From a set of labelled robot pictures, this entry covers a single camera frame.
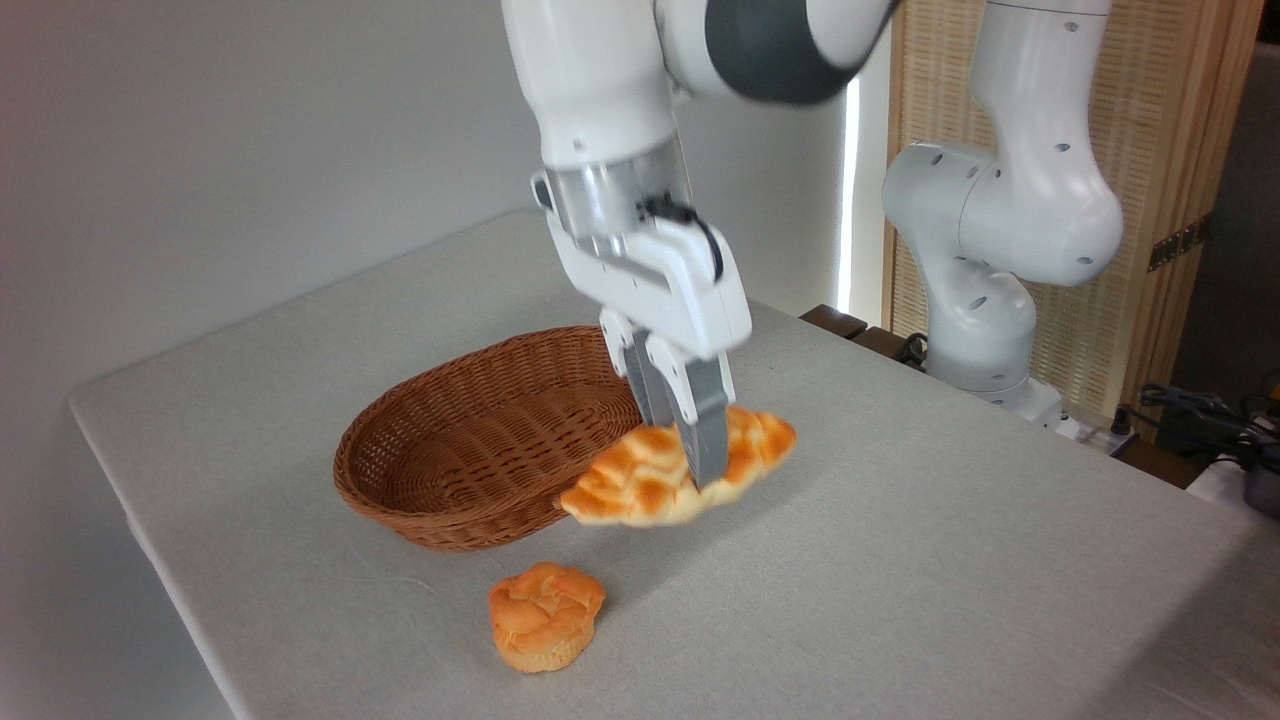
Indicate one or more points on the round orange muffin bread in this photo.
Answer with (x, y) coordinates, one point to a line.
(545, 615)

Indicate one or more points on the brown wicker oval basket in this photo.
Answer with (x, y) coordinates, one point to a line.
(470, 460)

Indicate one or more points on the long braided bread loaf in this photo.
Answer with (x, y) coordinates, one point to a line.
(640, 480)

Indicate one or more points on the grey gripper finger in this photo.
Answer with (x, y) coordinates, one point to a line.
(705, 420)
(642, 375)

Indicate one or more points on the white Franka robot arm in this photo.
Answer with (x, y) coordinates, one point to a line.
(1010, 200)

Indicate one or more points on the black screen hinge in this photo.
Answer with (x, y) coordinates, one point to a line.
(1180, 242)

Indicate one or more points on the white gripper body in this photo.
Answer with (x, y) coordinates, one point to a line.
(690, 295)

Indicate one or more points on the grey tablecloth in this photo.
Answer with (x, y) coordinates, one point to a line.
(950, 580)

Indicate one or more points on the dark brown wooden furniture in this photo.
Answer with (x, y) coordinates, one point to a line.
(850, 328)

